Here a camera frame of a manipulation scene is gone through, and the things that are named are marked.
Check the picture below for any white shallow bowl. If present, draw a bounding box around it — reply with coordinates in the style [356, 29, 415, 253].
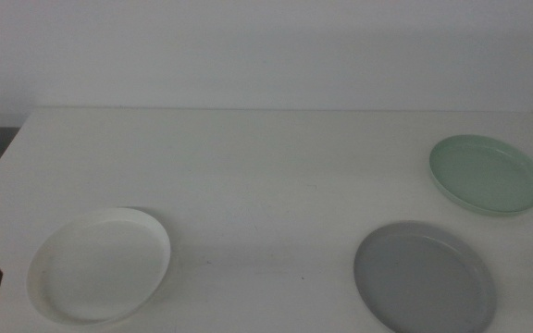
[26, 206, 172, 327]

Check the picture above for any grey shallow bowl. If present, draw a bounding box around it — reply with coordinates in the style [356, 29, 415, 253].
[353, 220, 498, 333]

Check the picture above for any pale green shallow bowl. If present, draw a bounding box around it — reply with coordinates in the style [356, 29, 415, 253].
[428, 133, 533, 217]

